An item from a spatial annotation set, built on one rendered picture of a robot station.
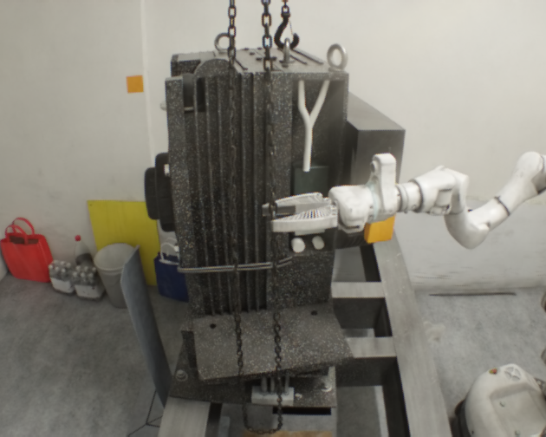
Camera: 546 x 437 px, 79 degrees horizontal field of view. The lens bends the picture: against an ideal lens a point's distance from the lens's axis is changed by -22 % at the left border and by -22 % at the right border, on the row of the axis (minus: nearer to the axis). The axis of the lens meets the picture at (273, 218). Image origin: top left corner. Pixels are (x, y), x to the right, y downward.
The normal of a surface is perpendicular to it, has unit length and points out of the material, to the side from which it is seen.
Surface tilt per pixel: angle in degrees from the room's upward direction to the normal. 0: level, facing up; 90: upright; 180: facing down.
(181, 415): 0
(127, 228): 87
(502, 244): 90
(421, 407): 0
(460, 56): 90
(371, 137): 90
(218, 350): 0
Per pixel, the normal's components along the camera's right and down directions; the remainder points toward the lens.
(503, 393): 0.09, 0.27
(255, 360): 0.01, -0.85
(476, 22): -0.05, 0.52
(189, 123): 0.20, 0.51
